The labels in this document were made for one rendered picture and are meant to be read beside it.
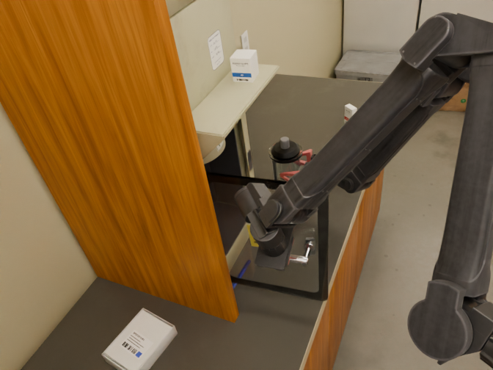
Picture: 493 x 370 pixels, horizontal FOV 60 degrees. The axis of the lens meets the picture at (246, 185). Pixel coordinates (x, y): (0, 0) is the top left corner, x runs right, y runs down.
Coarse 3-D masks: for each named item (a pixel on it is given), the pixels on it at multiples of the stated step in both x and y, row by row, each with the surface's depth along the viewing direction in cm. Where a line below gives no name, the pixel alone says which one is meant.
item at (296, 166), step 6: (270, 150) 137; (300, 150) 135; (294, 156) 133; (276, 162) 136; (294, 162) 135; (300, 162) 139; (276, 168) 138; (282, 168) 136; (288, 168) 136; (294, 168) 136; (300, 168) 140; (276, 174) 140; (282, 180) 139
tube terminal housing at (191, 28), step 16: (208, 0) 92; (224, 0) 98; (176, 16) 83; (192, 16) 88; (208, 16) 93; (224, 16) 100; (176, 32) 84; (192, 32) 89; (208, 32) 95; (224, 32) 101; (192, 48) 90; (208, 48) 96; (224, 48) 103; (192, 64) 91; (208, 64) 97; (224, 64) 104; (192, 80) 92; (208, 80) 98; (192, 96) 93; (240, 128) 124; (240, 144) 127; (240, 160) 129
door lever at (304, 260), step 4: (304, 244) 100; (308, 244) 99; (304, 248) 101; (308, 248) 99; (312, 248) 100; (308, 252) 99; (292, 256) 98; (296, 256) 98; (300, 256) 98; (304, 256) 98; (308, 256) 98; (292, 260) 98; (296, 260) 97; (300, 260) 97; (304, 260) 97; (308, 260) 97; (304, 264) 97
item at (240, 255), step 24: (216, 192) 98; (216, 216) 104; (240, 216) 101; (312, 216) 93; (240, 240) 107; (312, 240) 99; (240, 264) 114; (288, 264) 107; (312, 264) 104; (264, 288) 118; (288, 288) 114; (312, 288) 111
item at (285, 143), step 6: (282, 138) 134; (288, 138) 134; (276, 144) 137; (282, 144) 134; (288, 144) 134; (294, 144) 136; (276, 150) 135; (282, 150) 134; (288, 150) 134; (294, 150) 134; (276, 156) 134; (282, 156) 133; (288, 156) 133
